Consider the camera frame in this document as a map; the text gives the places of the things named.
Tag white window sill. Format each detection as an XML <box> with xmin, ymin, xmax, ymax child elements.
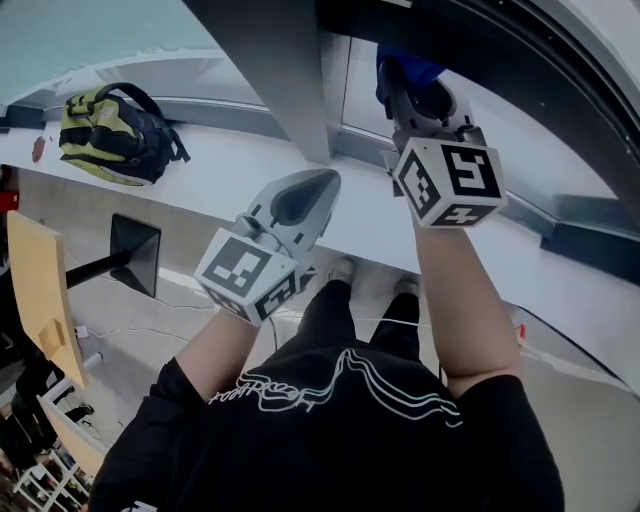
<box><xmin>0</xmin><ymin>112</ymin><xmax>640</xmax><ymax>386</ymax></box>

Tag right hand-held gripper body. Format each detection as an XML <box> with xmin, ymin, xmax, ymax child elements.
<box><xmin>389</xmin><ymin>115</ymin><xmax>509</xmax><ymax>230</ymax></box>

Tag white cable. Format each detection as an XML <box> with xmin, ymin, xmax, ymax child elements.
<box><xmin>269</xmin><ymin>309</ymin><xmax>432</xmax><ymax>332</ymax></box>

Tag green and black backpack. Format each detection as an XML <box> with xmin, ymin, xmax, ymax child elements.
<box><xmin>58</xmin><ymin>82</ymin><xmax>191</xmax><ymax>187</ymax></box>

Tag black table base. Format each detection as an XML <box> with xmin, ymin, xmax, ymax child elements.
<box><xmin>64</xmin><ymin>213</ymin><xmax>162</xmax><ymax>300</ymax></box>

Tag blue cloth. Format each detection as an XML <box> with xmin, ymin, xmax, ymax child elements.
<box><xmin>375</xmin><ymin>44</ymin><xmax>446</xmax><ymax>101</ymax></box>

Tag person's black printed t-shirt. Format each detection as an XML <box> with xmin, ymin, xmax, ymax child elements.
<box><xmin>87</xmin><ymin>344</ymin><xmax>566</xmax><ymax>512</ymax></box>

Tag light wooden panel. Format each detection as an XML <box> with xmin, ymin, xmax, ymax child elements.
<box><xmin>37</xmin><ymin>394</ymin><xmax>109</xmax><ymax>476</ymax></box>

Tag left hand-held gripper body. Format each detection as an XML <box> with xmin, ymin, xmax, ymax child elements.
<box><xmin>193</xmin><ymin>205</ymin><xmax>320</xmax><ymax>327</ymax></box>

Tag large frosted window pane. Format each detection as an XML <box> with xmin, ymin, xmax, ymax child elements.
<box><xmin>0</xmin><ymin>0</ymin><xmax>274</xmax><ymax>119</ymax></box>

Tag person's right forearm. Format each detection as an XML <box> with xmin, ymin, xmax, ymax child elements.
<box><xmin>412</xmin><ymin>219</ymin><xmax>522</xmax><ymax>385</ymax></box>

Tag small wooden block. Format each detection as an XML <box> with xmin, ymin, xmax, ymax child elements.
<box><xmin>38</xmin><ymin>318</ymin><xmax>67</xmax><ymax>359</ymax></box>

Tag person's left forearm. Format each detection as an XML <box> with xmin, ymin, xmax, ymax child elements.
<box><xmin>174</xmin><ymin>309</ymin><xmax>262</xmax><ymax>407</ymax></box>

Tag person's black trousers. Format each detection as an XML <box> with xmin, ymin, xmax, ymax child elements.
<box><xmin>298</xmin><ymin>278</ymin><xmax>422</xmax><ymax>364</ymax></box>

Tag light wooden table top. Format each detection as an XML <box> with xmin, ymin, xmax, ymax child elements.
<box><xmin>6</xmin><ymin>209</ymin><xmax>89</xmax><ymax>389</ymax></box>

